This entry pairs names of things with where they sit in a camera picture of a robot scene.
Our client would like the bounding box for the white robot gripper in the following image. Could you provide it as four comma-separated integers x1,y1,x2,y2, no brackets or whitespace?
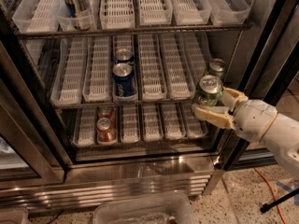
192,87,278,143

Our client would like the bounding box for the green soda can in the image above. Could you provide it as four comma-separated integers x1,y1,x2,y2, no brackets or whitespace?
205,58,227,80
193,75,223,106

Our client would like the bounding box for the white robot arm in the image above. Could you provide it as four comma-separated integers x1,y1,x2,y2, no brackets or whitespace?
192,88,299,179

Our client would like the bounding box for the fridge glass door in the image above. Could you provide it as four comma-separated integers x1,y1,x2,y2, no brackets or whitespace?
219,0,299,171

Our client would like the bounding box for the front blue soda can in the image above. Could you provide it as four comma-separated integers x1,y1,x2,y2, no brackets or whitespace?
112,63,135,98

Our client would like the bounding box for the blue soda can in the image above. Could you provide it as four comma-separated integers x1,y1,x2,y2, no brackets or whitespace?
114,49,135,66
112,63,135,98

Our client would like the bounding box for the rear blue soda can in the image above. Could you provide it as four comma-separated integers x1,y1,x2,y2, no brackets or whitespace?
114,49,135,66

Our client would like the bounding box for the rear red soda can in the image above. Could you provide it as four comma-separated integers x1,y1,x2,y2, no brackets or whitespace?
98,106,115,122

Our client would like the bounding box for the red soda can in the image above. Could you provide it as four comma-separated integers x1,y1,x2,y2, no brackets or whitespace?
98,106,115,122
96,118,116,143

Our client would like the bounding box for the front red soda can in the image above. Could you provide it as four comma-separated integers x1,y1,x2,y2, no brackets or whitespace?
96,118,116,143

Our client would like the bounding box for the stainless steel fridge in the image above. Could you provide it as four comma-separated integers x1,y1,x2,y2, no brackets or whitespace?
0,0,298,212

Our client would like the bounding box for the clear tray holding tall can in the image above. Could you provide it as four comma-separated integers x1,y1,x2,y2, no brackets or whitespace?
57,0,98,32

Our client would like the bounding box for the tall silver blue can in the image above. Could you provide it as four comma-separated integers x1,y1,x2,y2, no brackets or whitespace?
59,0,94,30

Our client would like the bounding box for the clear tray holding green cans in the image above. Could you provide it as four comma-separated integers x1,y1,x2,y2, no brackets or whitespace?
181,32,226,98

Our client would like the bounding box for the clear tray holding blue cans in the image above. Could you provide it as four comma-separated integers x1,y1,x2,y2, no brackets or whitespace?
112,35,137,102

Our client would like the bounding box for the black tripod leg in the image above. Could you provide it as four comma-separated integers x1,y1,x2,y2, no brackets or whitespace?
260,188,299,214

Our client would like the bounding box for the clear tray holding red cans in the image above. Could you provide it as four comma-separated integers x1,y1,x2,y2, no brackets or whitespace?
96,106,117,145

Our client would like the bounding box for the clear plastic bin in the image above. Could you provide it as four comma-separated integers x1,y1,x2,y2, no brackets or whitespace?
93,192,196,224

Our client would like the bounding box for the small clear container corner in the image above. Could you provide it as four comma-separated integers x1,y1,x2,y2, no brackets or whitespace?
0,208,32,224

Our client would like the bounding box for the orange cable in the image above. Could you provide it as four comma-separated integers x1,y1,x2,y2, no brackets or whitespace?
253,167,288,224

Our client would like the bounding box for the middle wire shelf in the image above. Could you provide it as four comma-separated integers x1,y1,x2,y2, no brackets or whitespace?
50,92,192,109

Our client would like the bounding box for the wire shelf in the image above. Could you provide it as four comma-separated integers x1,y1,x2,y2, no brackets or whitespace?
50,92,192,109
15,22,251,40

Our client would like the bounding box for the top wire shelf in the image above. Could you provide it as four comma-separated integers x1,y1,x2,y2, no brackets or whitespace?
15,22,251,40

